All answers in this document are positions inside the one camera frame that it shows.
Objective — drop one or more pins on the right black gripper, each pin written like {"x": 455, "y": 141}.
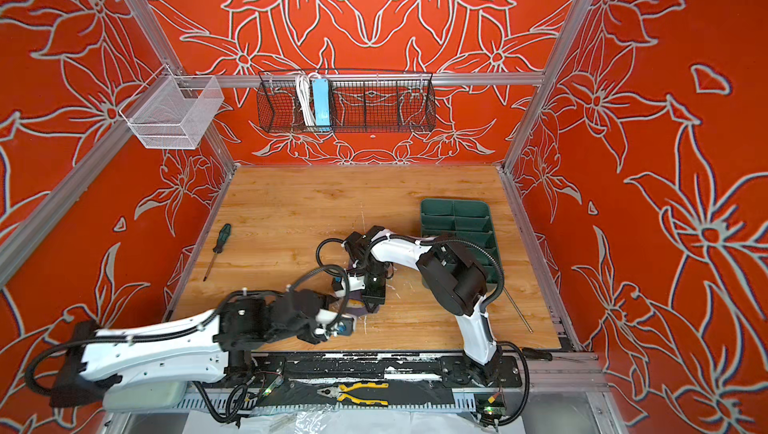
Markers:
{"x": 372, "y": 299}

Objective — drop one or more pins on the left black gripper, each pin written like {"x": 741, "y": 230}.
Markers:
{"x": 313, "y": 333}

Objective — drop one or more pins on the purple yellow blue sock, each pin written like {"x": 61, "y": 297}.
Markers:
{"x": 356, "y": 306}

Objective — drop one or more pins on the green divided organizer tray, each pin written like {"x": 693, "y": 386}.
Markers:
{"x": 470, "y": 220}

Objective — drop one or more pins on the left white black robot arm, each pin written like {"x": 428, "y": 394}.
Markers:
{"x": 206, "y": 348}

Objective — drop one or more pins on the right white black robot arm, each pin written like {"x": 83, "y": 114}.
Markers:
{"x": 449, "y": 268}

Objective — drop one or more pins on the pale green pad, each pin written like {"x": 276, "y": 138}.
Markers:
{"x": 145, "y": 397}

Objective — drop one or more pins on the thin metal rod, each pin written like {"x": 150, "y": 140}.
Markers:
{"x": 518, "y": 311}

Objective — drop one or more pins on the light blue box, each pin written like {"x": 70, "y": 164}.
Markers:
{"x": 321, "y": 101}

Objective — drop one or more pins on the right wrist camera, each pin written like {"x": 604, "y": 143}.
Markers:
{"x": 341, "y": 286}

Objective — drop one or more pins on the green handled screwdriver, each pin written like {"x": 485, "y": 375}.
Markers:
{"x": 222, "y": 238}

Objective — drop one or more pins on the yellow handled pliers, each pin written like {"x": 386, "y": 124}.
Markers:
{"x": 342, "y": 392}

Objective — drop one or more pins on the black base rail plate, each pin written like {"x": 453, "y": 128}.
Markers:
{"x": 447, "y": 368}

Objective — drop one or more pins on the black wire wall basket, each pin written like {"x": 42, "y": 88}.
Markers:
{"x": 360, "y": 101}

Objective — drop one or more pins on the white mesh wall basket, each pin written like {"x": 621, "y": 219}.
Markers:
{"x": 167, "y": 116}

